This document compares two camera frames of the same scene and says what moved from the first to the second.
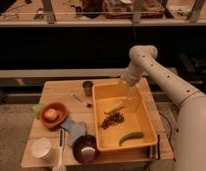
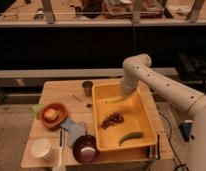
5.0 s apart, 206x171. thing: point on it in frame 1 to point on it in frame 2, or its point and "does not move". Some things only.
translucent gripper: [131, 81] to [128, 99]
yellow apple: [51, 114] does not move
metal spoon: [88, 105] does not move
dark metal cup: [87, 85] does not move
